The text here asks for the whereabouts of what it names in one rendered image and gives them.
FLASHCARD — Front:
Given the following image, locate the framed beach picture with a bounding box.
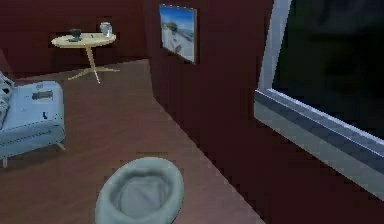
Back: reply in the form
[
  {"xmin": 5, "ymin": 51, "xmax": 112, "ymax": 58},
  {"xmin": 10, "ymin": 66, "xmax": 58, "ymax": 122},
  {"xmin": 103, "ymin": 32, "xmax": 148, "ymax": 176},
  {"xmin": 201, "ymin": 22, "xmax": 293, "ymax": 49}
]
[{"xmin": 158, "ymin": 3, "xmax": 198, "ymax": 64}]

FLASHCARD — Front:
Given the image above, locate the grey round pet bed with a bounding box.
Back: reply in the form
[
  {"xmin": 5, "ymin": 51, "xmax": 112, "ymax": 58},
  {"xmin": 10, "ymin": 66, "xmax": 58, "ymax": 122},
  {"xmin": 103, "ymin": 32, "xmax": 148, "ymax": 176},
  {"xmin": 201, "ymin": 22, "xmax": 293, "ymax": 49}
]
[{"xmin": 94, "ymin": 156, "xmax": 185, "ymax": 224}]

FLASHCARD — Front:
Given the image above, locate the clear glass jar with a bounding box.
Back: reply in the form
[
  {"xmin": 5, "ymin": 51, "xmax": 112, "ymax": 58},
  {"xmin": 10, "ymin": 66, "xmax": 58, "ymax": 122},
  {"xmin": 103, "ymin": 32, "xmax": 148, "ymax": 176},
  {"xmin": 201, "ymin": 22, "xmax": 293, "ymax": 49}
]
[{"xmin": 99, "ymin": 21, "xmax": 113, "ymax": 38}]

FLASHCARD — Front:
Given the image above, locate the round beige side table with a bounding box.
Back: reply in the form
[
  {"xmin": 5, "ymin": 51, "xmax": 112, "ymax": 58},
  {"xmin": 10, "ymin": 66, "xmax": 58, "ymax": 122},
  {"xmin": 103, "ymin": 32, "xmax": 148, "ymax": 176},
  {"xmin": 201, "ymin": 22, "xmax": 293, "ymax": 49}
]
[{"xmin": 50, "ymin": 32, "xmax": 121, "ymax": 85}]

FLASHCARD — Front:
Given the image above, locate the grey framed window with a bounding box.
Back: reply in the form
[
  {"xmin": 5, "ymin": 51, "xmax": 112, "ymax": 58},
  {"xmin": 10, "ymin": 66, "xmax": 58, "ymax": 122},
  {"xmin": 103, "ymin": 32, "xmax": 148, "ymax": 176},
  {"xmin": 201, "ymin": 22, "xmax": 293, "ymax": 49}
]
[{"xmin": 253, "ymin": 0, "xmax": 384, "ymax": 202}]

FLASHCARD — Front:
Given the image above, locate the dark bowl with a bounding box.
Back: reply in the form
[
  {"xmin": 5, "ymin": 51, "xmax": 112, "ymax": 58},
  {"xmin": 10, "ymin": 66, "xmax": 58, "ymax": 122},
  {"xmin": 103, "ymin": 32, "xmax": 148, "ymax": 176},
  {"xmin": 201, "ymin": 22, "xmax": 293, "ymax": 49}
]
[{"xmin": 68, "ymin": 28, "xmax": 83, "ymax": 43}]

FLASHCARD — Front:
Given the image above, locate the dark remote control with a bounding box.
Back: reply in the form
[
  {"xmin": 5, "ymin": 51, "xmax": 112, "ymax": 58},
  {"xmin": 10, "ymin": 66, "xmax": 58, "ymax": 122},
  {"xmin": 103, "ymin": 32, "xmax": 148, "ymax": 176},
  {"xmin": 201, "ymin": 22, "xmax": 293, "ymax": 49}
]
[{"xmin": 31, "ymin": 90, "xmax": 54, "ymax": 101}]

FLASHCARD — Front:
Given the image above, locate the pale blue sofa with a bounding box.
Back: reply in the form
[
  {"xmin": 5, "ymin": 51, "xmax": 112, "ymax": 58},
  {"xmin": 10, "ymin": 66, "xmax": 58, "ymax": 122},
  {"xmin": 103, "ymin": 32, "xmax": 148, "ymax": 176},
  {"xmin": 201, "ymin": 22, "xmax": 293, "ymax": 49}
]
[{"xmin": 0, "ymin": 80, "xmax": 67, "ymax": 169}]

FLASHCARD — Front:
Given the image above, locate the patterned white pillow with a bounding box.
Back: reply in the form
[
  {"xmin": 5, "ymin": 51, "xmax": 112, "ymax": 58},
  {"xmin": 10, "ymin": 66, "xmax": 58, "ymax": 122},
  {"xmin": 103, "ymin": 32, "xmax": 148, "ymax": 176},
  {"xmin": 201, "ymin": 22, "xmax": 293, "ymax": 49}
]
[{"xmin": 0, "ymin": 70, "xmax": 16, "ymax": 129}]

